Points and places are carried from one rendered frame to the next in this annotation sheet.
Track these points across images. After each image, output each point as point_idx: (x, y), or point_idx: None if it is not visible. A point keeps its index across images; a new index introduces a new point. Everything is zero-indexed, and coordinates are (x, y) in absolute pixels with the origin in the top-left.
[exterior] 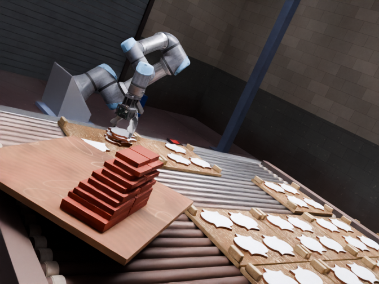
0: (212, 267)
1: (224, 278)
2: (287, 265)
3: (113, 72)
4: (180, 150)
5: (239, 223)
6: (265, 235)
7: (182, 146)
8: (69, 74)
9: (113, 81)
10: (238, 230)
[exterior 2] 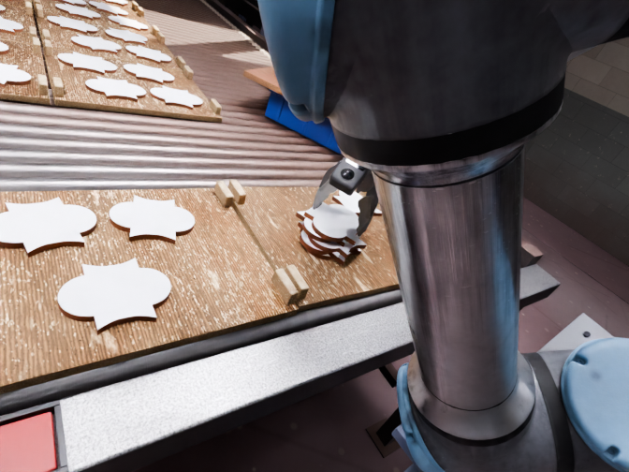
0: (215, 82)
1: (209, 78)
2: (108, 56)
3: (592, 342)
4: (106, 273)
5: (134, 86)
6: (87, 74)
7: (17, 366)
8: (608, 332)
9: (536, 358)
10: (145, 87)
